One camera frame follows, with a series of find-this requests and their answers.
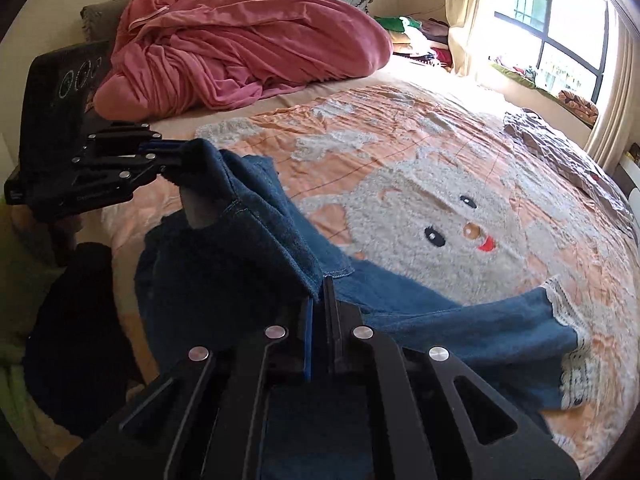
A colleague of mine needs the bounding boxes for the blue denim lace-trimmed pants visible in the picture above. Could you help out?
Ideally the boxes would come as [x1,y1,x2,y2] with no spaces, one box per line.
[134,139,578,479]

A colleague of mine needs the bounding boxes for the black heater with dials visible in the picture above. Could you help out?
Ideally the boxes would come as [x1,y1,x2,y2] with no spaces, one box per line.
[18,41,111,182]

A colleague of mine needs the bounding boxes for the pink crumpled blanket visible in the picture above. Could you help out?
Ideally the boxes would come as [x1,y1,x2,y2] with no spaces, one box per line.
[93,0,393,122]

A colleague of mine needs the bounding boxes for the peach bear-patterned bedspread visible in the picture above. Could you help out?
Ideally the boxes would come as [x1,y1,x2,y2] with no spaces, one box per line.
[79,54,640,478]

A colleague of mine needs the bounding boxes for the brown patterned quilt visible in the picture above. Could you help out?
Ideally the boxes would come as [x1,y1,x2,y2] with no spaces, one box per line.
[503,108,639,244]

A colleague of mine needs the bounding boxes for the pile of colourful clothes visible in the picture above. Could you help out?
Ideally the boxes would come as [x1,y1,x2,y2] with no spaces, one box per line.
[374,16,452,70]

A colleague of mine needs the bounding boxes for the cream window curtain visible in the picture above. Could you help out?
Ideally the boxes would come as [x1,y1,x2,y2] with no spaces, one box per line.
[445,0,494,76]

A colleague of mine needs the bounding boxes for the black-framed window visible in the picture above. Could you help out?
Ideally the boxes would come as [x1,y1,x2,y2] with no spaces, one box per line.
[490,0,611,103]

